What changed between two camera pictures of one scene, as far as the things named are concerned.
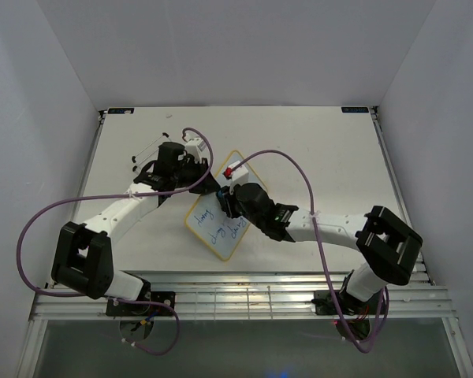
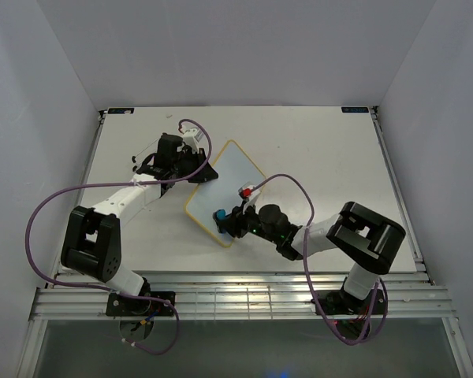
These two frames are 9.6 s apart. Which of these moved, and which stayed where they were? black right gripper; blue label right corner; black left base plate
Moved: black right gripper
Stayed: blue label right corner; black left base plate
